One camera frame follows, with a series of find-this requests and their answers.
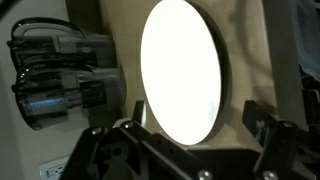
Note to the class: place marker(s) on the plastic container blue rim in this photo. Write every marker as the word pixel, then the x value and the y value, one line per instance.
pixel 308 40

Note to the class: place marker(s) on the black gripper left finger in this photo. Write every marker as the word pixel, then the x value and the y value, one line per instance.
pixel 156 156

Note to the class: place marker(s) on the white dinner plate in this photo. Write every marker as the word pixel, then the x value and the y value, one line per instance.
pixel 180 73

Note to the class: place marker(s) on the white wall outlet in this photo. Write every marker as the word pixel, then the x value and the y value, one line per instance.
pixel 53 170

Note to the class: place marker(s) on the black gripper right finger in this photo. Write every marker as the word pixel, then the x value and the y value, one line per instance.
pixel 280 146

